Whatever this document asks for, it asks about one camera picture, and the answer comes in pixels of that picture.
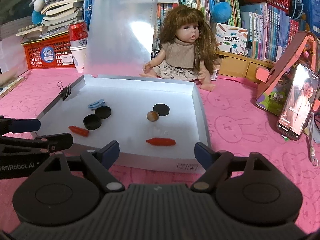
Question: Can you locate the colourful printed box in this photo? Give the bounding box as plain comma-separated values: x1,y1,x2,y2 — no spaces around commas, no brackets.
215,22,248,56

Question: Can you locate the black round cap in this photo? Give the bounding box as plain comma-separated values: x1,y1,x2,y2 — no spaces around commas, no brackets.
83,114,102,131
153,103,171,117
95,106,112,119

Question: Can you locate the smartphone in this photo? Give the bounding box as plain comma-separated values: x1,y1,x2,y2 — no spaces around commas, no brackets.
276,63,320,141

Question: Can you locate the pink rabbit print blanket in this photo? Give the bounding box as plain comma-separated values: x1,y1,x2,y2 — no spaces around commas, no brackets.
0,67,320,233

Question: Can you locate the red plastic clip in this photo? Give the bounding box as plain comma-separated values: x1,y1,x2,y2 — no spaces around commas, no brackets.
68,125,89,137
146,137,176,147

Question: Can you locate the row of upright books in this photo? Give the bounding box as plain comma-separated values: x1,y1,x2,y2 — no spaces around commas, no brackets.
83,0,301,63

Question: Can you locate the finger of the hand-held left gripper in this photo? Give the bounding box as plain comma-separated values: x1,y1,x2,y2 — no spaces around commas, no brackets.
0,115,41,137
0,133,74,155

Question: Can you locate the blue cardboard box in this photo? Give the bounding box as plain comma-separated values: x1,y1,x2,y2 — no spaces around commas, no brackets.
290,0,320,38

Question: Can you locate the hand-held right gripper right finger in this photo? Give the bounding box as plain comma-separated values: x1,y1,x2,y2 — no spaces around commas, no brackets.
191,142,273,192

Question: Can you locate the translucent plastic clipboard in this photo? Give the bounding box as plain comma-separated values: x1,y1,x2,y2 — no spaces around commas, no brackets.
83,0,159,79

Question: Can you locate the black binder clip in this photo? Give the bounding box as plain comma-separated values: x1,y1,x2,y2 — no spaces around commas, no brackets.
57,81,72,100

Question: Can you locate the red plastic crate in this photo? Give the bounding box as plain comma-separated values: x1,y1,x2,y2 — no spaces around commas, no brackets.
21,33,77,70

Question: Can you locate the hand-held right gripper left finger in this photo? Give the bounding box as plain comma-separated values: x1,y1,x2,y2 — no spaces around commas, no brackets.
43,140,125,193

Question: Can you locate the pink wooden house stand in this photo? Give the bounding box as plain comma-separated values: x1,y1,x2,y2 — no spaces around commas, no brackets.
255,31,318,117

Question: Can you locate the flat lying book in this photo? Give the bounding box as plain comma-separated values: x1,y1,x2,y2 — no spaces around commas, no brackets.
0,70,26,98

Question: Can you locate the stack of paper cups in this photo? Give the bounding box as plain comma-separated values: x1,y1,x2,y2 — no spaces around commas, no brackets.
70,45,87,74

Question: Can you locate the blue plastic clip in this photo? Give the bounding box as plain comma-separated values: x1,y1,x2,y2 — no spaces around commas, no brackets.
88,99,108,111

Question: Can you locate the grey cardboard box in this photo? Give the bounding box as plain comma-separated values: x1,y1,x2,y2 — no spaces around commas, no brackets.
35,74,212,174

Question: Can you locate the small white bottle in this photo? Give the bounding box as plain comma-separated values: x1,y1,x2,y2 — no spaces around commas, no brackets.
210,63,221,81

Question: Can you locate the pile of worn books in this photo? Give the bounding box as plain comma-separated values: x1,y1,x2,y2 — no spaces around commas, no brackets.
16,0,94,41

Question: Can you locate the red drink can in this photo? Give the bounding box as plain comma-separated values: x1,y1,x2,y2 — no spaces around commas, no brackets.
68,20,88,48

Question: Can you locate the long-haired doll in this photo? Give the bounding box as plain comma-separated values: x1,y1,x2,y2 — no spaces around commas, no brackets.
139,5,222,91

